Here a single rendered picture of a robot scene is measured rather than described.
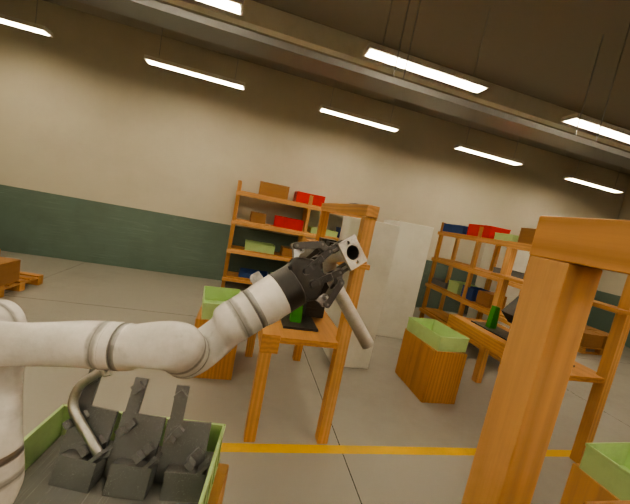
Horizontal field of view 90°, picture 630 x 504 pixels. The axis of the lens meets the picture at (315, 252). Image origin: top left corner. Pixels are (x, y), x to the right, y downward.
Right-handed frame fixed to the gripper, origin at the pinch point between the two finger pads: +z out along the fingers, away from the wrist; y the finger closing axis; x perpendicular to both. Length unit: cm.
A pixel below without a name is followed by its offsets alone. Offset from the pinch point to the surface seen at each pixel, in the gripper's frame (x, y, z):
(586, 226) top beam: -17.1, -15.7, 40.1
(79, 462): 73, -29, -82
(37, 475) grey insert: 80, -27, -95
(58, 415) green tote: 94, -16, -88
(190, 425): 70, -39, -49
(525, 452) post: -5, -56, 16
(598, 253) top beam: -19.3, -19.8, 36.6
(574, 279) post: -13.9, -25.3, 36.5
